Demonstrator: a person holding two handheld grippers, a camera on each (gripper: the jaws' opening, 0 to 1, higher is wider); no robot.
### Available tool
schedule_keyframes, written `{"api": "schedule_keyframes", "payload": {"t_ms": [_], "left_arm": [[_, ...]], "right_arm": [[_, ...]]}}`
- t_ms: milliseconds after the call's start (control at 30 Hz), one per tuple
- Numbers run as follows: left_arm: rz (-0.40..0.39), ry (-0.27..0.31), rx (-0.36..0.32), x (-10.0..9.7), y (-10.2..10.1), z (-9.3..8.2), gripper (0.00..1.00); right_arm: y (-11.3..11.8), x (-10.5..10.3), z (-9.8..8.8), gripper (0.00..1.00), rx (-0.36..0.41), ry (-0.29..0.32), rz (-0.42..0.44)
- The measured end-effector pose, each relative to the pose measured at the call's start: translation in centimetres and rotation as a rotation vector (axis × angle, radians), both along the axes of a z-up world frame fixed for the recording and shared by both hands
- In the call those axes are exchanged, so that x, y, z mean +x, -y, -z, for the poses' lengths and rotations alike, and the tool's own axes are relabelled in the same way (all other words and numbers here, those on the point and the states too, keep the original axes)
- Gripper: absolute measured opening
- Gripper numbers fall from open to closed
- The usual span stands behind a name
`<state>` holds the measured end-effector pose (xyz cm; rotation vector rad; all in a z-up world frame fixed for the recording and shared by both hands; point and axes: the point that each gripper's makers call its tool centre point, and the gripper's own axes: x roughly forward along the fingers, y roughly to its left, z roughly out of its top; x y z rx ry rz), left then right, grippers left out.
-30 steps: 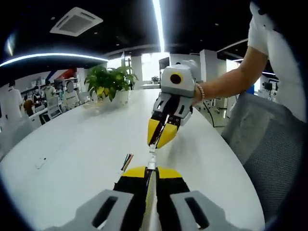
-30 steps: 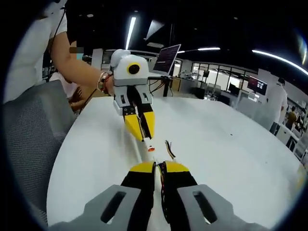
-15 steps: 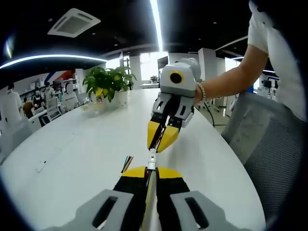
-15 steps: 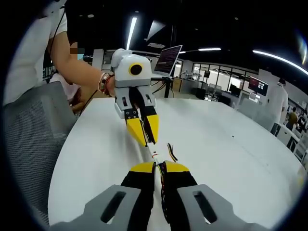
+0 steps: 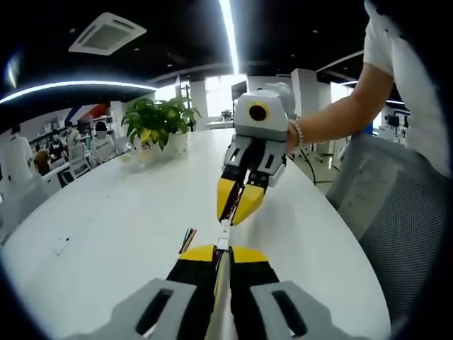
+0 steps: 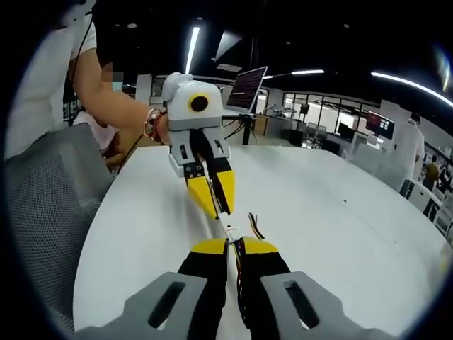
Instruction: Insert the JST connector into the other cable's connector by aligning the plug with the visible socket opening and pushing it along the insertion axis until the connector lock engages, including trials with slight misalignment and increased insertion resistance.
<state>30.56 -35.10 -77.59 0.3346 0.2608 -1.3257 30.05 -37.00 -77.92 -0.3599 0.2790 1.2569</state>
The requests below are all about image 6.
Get person's white shirt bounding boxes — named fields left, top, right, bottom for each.
left=5, top=19, right=99, bottom=162

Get grey mesh office chair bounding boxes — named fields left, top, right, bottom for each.
left=2, top=123, right=120, bottom=336

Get person's left hand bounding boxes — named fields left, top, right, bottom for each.
left=155, top=112, right=173, bottom=147

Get ceiling light strip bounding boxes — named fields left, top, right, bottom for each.
left=272, top=69, right=325, bottom=79
left=185, top=26, right=201, bottom=75
left=370, top=71, right=453, bottom=107

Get black device cable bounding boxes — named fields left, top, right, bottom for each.
left=67, top=10, right=96, bottom=103

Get white office chair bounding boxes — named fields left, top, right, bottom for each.
left=434, top=203, right=453, bottom=235
left=423, top=189, right=447, bottom=221

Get red and white beaded bracelets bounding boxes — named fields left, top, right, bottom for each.
left=143, top=107, right=168, bottom=140

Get JST connector with coloured wires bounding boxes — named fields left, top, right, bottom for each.
left=246, top=211, right=267, bottom=242
left=227, top=235, right=248, bottom=322

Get open silver laptop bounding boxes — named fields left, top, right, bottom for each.
left=221, top=65, right=269, bottom=118

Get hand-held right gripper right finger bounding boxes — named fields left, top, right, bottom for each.
left=236, top=237, right=389, bottom=340

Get white worn device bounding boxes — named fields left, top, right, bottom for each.
left=65, top=0, right=97, bottom=16

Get brown wooden desk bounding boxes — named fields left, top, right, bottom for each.
left=251, top=112, right=284, bottom=142

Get dark monitor with red windows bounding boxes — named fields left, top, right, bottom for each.
left=365, top=109, right=396, bottom=140

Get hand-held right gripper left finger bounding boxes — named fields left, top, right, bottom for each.
left=74, top=237, right=231, bottom=340

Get white desk partition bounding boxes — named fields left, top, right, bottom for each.
left=348, top=133, right=403, bottom=185

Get black-legged laptop stand table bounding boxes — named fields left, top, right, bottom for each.
left=219, top=108, right=258, bottom=146

